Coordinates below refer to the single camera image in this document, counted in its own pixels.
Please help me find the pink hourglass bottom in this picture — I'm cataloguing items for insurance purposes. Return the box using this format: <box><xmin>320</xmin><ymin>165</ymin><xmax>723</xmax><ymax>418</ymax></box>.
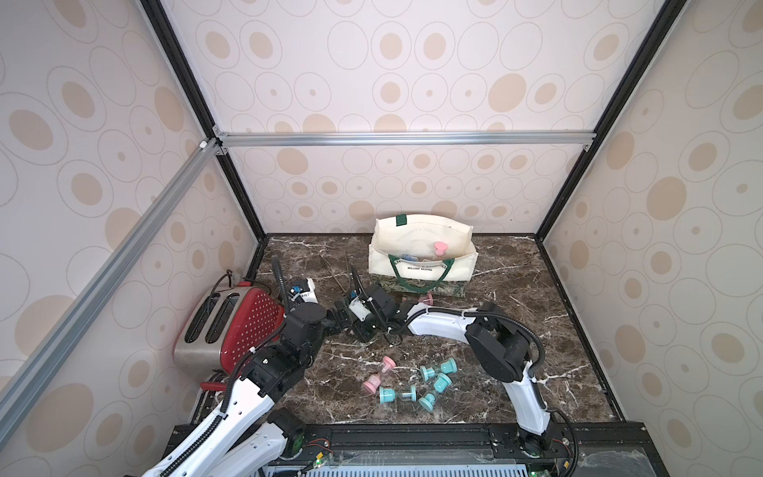
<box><xmin>362</xmin><ymin>374</ymin><xmax>382</xmax><ymax>396</ymax></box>

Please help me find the cream canvas tote bag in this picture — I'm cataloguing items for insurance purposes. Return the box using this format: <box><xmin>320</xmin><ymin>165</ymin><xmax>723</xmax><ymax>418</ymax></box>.
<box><xmin>368</xmin><ymin>214</ymin><xmax>479</xmax><ymax>297</ymax></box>

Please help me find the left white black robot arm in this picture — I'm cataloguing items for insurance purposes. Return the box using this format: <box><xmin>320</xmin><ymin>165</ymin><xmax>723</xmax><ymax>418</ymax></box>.
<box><xmin>145</xmin><ymin>256</ymin><xmax>364</xmax><ymax>476</ymax></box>

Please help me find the aluminium frame rail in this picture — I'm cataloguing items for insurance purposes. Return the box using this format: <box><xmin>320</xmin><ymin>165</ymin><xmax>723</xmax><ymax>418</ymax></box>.
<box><xmin>203</xmin><ymin>130</ymin><xmax>596</xmax><ymax>151</ymax></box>
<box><xmin>0</xmin><ymin>138</ymin><xmax>221</xmax><ymax>442</ymax></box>

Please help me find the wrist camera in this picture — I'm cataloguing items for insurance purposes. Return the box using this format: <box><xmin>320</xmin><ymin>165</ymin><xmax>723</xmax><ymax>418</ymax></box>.
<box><xmin>289</xmin><ymin>277</ymin><xmax>318</xmax><ymax>305</ymax></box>
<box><xmin>348</xmin><ymin>296</ymin><xmax>373</xmax><ymax>322</ymax></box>

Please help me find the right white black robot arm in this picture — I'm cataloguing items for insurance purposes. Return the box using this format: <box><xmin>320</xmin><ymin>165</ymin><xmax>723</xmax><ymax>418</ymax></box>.
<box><xmin>349</xmin><ymin>286</ymin><xmax>575</xmax><ymax>458</ymax></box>

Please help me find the teal hourglass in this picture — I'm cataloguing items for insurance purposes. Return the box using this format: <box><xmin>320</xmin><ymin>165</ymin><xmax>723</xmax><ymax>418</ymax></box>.
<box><xmin>417</xmin><ymin>373</ymin><xmax>452</xmax><ymax>413</ymax></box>
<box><xmin>378</xmin><ymin>386</ymin><xmax>417</xmax><ymax>403</ymax></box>
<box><xmin>419</xmin><ymin>358</ymin><xmax>458</xmax><ymax>382</ymax></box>

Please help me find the aluminium frame rail back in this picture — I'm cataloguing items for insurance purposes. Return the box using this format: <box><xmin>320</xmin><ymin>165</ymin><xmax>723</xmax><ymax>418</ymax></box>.
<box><xmin>203</xmin><ymin>130</ymin><xmax>596</xmax><ymax>151</ymax></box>

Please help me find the aluminium frame rail left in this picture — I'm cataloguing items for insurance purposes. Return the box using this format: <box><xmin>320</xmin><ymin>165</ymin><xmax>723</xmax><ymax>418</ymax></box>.
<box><xmin>0</xmin><ymin>138</ymin><xmax>221</xmax><ymax>442</ymax></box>

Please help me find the red and steel toaster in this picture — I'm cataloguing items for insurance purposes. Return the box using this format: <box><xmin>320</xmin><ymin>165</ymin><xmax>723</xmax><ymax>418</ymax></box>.
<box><xmin>173</xmin><ymin>281</ymin><xmax>284</xmax><ymax>382</ymax></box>

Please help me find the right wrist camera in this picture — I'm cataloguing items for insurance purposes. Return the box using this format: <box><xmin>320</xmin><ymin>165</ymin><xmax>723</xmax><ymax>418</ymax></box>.
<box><xmin>348</xmin><ymin>296</ymin><xmax>373</xmax><ymax>322</ymax></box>

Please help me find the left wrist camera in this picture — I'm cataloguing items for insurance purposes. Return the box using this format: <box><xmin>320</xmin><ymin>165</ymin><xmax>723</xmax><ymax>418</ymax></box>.
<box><xmin>289</xmin><ymin>277</ymin><xmax>318</xmax><ymax>305</ymax></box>

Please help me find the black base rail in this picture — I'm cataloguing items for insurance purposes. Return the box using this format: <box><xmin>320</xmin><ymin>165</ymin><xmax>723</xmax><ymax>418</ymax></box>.
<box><xmin>154</xmin><ymin>420</ymin><xmax>669</xmax><ymax>477</ymax></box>

